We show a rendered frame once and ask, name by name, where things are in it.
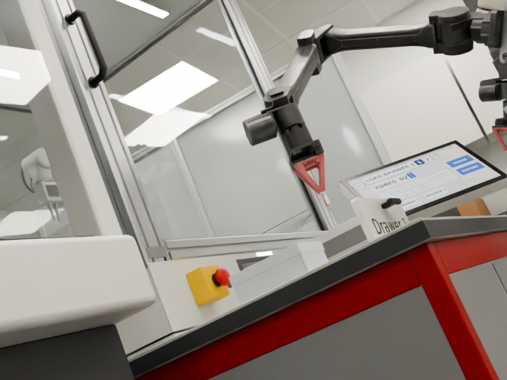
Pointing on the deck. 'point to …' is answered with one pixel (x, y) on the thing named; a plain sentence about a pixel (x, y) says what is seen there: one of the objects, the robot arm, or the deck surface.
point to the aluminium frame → (58, 23)
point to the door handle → (90, 44)
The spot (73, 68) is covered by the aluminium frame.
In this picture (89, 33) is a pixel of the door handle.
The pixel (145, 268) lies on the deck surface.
